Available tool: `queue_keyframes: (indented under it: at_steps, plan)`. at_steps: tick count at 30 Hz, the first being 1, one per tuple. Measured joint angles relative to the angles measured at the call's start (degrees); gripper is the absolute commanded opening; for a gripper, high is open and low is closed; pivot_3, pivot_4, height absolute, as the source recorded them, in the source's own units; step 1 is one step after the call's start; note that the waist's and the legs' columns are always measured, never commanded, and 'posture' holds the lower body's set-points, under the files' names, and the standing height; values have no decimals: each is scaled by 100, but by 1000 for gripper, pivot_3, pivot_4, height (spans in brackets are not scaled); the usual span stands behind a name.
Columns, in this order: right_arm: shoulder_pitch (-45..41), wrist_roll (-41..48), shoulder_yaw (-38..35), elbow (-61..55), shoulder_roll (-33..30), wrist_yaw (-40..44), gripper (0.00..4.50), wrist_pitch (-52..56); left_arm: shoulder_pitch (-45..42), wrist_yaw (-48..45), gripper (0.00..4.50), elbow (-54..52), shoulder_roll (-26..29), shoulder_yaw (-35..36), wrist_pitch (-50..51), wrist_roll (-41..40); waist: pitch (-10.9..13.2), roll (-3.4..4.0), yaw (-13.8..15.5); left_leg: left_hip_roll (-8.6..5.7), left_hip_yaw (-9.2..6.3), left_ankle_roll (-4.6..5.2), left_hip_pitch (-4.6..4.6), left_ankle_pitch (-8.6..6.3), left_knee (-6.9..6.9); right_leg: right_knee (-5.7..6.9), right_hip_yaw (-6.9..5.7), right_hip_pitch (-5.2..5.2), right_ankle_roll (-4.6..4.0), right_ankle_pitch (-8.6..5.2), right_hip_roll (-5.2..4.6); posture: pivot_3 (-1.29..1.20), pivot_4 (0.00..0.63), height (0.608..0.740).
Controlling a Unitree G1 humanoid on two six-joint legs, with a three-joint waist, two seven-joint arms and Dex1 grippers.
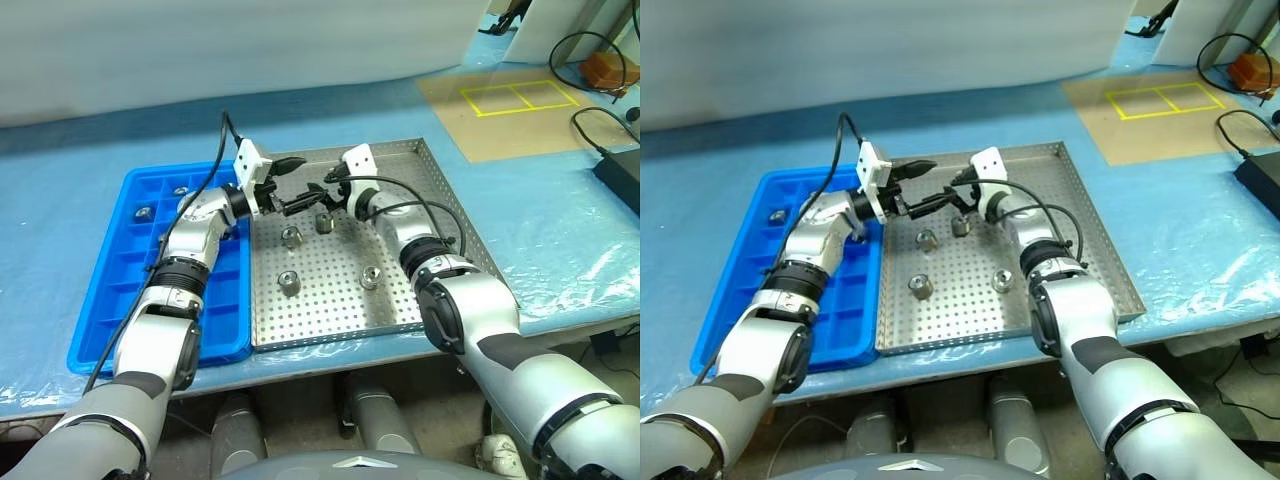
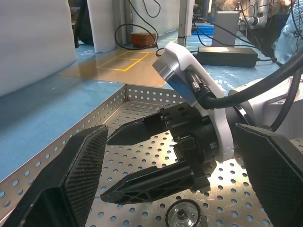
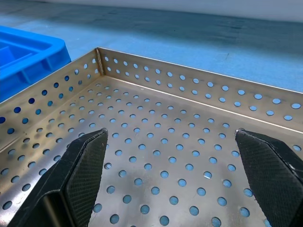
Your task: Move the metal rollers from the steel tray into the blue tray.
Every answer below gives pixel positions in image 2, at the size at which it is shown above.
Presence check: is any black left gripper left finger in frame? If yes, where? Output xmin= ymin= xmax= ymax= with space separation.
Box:
xmin=0 ymin=124 xmax=109 ymax=227

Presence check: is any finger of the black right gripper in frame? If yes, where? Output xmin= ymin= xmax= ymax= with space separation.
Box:
xmin=106 ymin=113 xmax=170 ymax=147
xmin=99 ymin=161 xmax=197 ymax=205

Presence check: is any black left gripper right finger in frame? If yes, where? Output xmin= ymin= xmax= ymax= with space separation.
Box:
xmin=234 ymin=122 xmax=303 ymax=227

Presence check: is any grey metal box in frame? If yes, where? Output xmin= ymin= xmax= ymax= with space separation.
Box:
xmin=212 ymin=11 xmax=240 ymax=47

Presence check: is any perforated metal tray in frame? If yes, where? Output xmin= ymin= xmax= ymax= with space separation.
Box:
xmin=0 ymin=84 xmax=273 ymax=227

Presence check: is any metal nut on tray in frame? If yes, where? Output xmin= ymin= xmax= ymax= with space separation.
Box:
xmin=165 ymin=199 xmax=202 ymax=227

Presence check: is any brown mat with yellow tape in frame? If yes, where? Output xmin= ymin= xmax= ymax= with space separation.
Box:
xmin=60 ymin=48 xmax=177 ymax=88

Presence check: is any black power adapter brick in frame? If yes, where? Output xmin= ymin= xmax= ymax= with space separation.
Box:
xmin=197 ymin=46 xmax=258 ymax=69

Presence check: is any small white foam panel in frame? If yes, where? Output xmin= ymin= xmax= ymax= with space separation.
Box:
xmin=86 ymin=0 xmax=116 ymax=54

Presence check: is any grey metal stand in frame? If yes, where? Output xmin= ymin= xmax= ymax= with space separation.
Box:
xmin=178 ymin=0 xmax=196 ymax=38

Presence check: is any light blue garment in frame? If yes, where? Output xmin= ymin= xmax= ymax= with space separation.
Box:
xmin=272 ymin=14 xmax=303 ymax=67

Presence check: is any large white foam board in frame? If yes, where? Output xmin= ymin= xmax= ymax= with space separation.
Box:
xmin=0 ymin=0 xmax=78 ymax=97

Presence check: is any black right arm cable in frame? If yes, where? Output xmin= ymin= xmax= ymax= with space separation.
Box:
xmin=184 ymin=46 xmax=303 ymax=111

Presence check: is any black looped floor cable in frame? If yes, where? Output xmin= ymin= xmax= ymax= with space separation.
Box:
xmin=114 ymin=23 xmax=159 ymax=50

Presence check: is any black wire fan grille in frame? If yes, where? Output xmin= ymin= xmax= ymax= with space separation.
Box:
xmin=290 ymin=0 xmax=303 ymax=38

